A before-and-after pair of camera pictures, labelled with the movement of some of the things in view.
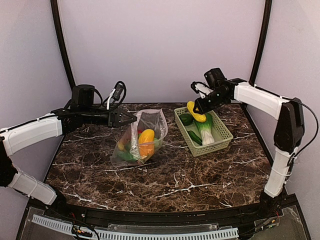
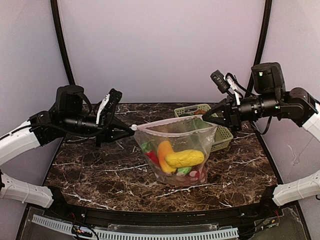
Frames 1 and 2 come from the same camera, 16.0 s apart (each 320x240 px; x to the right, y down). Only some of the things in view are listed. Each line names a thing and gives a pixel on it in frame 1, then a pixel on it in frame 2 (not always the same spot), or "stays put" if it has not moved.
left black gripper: x=113 y=119 → x=103 y=130
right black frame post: x=268 y=6 stays put
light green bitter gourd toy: x=157 y=143 → x=183 y=171
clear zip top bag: x=141 y=142 → x=175 y=148
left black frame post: x=56 y=13 stays put
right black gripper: x=203 y=104 → x=232 y=113
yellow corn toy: x=200 y=117 → x=184 y=158
